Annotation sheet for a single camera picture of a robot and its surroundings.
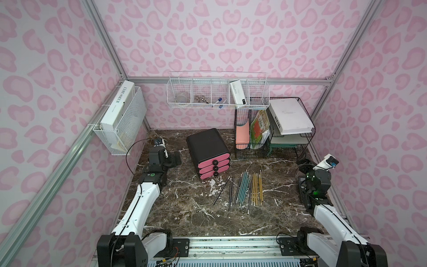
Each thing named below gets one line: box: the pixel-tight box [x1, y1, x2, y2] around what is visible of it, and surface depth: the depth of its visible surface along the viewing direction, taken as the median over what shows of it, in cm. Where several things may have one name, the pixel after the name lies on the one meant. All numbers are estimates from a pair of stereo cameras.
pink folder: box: [235, 120, 250, 150], surface depth 112 cm
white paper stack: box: [268, 97, 315, 136], surface depth 95 cm
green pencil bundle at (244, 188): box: [237, 169, 251, 208], surface depth 92 cm
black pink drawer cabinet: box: [186, 127, 231, 180], surface depth 92 cm
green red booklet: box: [250, 110, 271, 150], surface depth 103 cm
